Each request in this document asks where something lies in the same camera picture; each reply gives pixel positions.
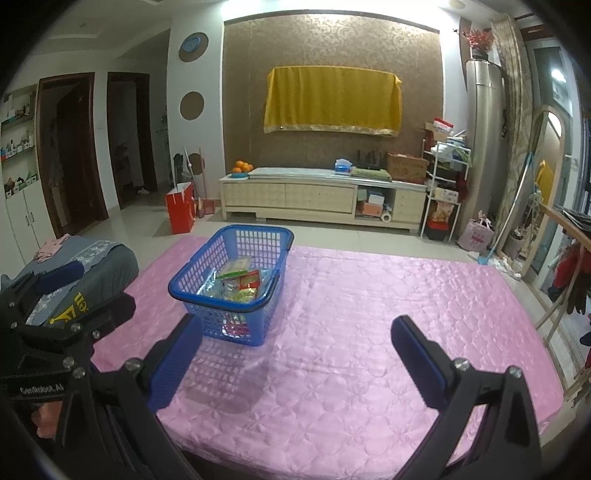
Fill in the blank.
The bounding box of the pink cloth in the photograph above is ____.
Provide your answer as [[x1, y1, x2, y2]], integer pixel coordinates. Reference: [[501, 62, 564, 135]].
[[37, 234, 71, 263]]

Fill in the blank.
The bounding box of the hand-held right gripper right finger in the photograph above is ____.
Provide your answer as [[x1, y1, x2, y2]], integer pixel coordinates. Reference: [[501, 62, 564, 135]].
[[390, 315, 543, 480]]

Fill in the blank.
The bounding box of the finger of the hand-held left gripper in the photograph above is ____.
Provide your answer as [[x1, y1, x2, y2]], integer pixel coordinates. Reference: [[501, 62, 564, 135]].
[[0, 261, 85, 326], [0, 294, 137, 376]]

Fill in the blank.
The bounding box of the person's left hand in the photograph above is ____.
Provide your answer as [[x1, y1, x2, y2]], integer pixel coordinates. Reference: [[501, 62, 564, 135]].
[[30, 401, 64, 433]]

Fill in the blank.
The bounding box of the pink bag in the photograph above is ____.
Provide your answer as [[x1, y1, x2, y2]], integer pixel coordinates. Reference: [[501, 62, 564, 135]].
[[457, 210, 495, 254]]

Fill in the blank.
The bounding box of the green cushion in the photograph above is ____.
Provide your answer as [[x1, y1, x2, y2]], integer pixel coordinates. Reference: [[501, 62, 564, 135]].
[[351, 167, 393, 182]]

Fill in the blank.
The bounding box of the red paper bag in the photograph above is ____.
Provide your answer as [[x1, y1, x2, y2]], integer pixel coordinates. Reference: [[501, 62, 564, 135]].
[[165, 181, 197, 234]]

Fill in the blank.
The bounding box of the round brown wall disc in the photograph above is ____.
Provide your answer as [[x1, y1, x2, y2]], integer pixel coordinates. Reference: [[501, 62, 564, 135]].
[[180, 91, 206, 121]]

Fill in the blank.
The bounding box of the arched standing mirror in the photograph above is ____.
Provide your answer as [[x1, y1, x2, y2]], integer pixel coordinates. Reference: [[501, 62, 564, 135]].
[[519, 105, 570, 282]]

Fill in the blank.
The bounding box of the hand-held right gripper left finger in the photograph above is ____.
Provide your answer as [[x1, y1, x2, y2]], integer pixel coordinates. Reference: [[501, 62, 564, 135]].
[[46, 313, 218, 480]]

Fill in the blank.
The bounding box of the white metal shelf rack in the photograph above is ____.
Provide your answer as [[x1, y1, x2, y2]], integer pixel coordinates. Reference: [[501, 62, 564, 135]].
[[420, 142, 474, 241]]

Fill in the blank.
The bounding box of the vase of red flowers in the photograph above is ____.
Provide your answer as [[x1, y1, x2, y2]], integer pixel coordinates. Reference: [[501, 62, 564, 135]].
[[463, 28, 496, 61]]

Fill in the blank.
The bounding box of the green-edged cracker packet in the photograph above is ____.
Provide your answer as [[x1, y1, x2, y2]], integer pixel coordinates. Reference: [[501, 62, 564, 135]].
[[217, 258, 252, 280]]

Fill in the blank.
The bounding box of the wooden clothes rack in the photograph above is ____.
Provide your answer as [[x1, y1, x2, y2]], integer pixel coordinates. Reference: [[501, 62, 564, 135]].
[[536, 203, 591, 403]]

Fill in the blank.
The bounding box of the black router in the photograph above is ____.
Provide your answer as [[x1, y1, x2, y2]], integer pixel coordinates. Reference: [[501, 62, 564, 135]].
[[355, 150, 384, 171]]

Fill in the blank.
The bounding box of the blue plastic basket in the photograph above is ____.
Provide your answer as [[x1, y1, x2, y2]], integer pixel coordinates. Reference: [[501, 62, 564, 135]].
[[167, 224, 295, 347]]

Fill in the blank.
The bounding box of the white cupboard with shelves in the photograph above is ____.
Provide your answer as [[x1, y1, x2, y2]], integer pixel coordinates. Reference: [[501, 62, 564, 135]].
[[0, 85, 43, 269]]

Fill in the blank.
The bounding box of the red garment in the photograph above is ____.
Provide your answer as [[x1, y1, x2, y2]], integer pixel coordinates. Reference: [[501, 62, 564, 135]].
[[553, 244, 591, 315]]

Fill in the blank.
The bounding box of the grey patterned cushion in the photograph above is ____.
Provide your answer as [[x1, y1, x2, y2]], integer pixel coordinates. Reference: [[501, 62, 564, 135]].
[[0, 235, 140, 333]]

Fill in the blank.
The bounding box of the mop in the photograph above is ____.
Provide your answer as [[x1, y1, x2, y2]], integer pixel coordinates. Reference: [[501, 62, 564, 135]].
[[478, 152, 536, 267]]

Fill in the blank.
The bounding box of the cardboard box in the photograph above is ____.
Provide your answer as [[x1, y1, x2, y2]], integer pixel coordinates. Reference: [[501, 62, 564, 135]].
[[387, 153, 430, 184]]

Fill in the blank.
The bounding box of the dark wooden door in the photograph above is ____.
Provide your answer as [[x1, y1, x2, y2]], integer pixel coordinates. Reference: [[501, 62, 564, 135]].
[[36, 72, 110, 238]]

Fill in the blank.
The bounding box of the patterned curtain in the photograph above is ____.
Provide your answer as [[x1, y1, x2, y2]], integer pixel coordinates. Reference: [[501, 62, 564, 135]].
[[489, 14, 533, 241]]

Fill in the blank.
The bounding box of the tall silver air conditioner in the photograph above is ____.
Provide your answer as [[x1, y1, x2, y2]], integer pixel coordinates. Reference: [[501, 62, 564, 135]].
[[464, 59, 507, 232]]

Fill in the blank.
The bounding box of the red yellow long snack packet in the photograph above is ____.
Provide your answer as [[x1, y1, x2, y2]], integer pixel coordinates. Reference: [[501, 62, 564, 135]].
[[226, 270, 262, 302]]

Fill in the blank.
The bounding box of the black white folded stand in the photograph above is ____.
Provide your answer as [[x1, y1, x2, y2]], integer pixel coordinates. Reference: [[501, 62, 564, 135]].
[[173, 148, 192, 188]]

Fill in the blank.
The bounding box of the yellow cloth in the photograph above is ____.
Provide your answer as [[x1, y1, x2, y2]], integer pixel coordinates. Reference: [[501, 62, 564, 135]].
[[264, 66, 402, 138]]

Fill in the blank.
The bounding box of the round blue wall plate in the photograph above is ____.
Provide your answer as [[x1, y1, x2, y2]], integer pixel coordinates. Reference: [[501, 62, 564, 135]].
[[178, 32, 209, 63]]

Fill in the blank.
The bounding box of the white lace cover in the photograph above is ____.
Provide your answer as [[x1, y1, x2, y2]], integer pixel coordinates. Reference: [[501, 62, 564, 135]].
[[25, 240, 118, 324]]

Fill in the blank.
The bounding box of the red dustpan with broom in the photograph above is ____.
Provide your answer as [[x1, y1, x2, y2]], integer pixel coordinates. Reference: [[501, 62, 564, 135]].
[[196, 148, 216, 219]]

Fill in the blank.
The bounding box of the pink quilted mattress cover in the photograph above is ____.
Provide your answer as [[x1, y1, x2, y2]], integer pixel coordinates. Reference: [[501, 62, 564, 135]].
[[90, 237, 566, 480]]

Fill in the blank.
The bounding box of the cream TV cabinet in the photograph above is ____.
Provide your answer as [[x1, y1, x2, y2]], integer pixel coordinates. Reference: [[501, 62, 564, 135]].
[[218, 167, 428, 232]]

